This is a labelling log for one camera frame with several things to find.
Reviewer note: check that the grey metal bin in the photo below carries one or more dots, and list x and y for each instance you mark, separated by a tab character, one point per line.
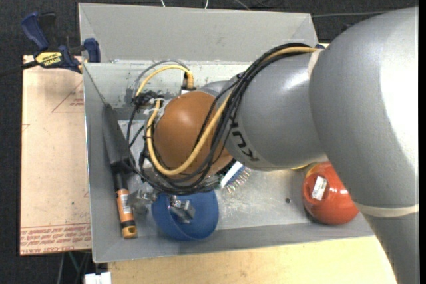
266	203

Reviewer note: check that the brown cardboard board, red print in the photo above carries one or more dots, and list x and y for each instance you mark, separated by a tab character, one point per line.
53	149

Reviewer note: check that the white brush with bristles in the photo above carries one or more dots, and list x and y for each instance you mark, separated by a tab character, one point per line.
237	176

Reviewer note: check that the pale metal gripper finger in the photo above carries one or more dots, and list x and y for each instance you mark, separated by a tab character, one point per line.
182	208
142	199

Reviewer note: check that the blue bowl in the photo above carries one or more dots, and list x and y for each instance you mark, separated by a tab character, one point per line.
203	216

